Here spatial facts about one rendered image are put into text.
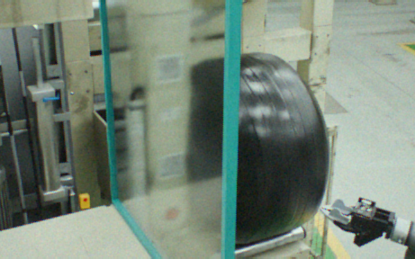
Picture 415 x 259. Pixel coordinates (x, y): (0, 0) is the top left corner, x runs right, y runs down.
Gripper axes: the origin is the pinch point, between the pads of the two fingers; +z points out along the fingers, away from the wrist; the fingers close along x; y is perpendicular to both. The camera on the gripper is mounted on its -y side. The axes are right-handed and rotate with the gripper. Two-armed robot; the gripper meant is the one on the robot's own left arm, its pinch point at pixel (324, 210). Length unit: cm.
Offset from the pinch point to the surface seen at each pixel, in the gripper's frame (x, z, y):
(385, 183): -172, -17, -171
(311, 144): -0.3, 7.4, 26.4
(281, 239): 6.4, 10.5, -12.5
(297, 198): 9.5, 7.0, 13.9
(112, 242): 57, 36, 40
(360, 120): -265, 15, -209
